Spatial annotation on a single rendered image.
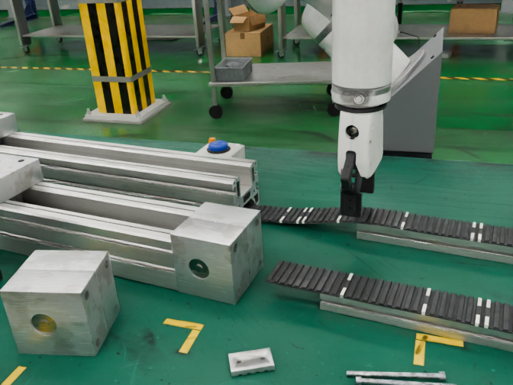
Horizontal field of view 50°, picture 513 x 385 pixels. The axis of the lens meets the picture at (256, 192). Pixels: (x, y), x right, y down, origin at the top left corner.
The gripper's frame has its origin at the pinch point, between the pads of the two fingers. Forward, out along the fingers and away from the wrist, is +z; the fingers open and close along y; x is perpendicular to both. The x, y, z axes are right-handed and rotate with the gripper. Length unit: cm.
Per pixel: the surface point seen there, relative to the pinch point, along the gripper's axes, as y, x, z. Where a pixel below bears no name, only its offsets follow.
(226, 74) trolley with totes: 258, 157, 53
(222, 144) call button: 12.5, 30.3, -0.9
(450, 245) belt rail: -1.4, -14.5, 5.3
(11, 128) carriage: 3, 77, -3
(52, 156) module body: -4, 58, -2
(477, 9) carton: 477, 10, 42
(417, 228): -1.9, -9.6, 2.9
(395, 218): 0.4, -5.9, 3.1
